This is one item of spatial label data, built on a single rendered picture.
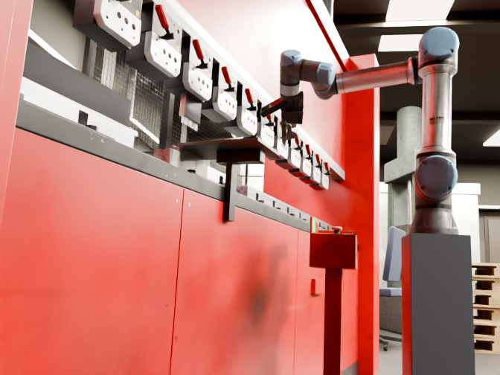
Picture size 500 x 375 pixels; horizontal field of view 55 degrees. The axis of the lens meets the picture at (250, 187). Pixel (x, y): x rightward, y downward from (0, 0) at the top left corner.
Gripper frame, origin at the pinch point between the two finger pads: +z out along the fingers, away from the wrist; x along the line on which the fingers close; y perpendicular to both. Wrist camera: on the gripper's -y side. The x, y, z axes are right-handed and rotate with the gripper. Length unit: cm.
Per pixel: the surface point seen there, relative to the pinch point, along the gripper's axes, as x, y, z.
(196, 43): -20, -27, -47
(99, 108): 5, -72, -11
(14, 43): -100, -38, -79
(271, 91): 35.3, -4.5, -2.0
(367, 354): 27, 60, 188
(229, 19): 15.4, -20.0, -41.5
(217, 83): -8.5, -23.0, -27.9
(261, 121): 15.5, -8.7, 1.6
